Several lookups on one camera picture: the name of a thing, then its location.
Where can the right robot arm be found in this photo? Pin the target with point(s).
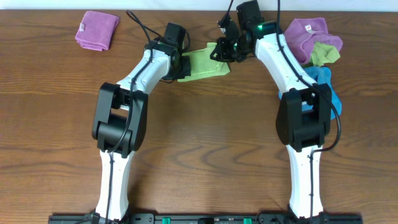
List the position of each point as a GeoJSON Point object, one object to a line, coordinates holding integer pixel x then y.
{"type": "Point", "coordinates": [303, 117]}

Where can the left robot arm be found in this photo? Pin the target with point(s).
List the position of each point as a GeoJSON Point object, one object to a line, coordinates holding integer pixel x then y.
{"type": "Point", "coordinates": [120, 120]}

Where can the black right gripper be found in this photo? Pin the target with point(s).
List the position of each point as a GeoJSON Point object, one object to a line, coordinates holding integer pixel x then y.
{"type": "Point", "coordinates": [222, 52]}

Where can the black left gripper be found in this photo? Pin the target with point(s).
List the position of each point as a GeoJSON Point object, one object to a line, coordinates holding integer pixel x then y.
{"type": "Point", "coordinates": [187, 68]}

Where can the folded purple cloth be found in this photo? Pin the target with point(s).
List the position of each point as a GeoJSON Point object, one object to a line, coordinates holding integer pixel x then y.
{"type": "Point", "coordinates": [96, 30]}

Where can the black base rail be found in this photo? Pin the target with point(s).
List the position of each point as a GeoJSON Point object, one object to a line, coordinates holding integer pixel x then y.
{"type": "Point", "coordinates": [264, 218]}

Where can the crumpled purple cloth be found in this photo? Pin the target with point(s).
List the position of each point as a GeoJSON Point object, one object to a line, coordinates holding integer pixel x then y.
{"type": "Point", "coordinates": [302, 34]}

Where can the green microfiber cloth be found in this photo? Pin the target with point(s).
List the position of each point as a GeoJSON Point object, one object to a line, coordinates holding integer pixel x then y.
{"type": "Point", "coordinates": [202, 66]}

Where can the crumpled olive green cloth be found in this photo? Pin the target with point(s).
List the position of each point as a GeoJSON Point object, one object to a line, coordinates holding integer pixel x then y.
{"type": "Point", "coordinates": [322, 54]}

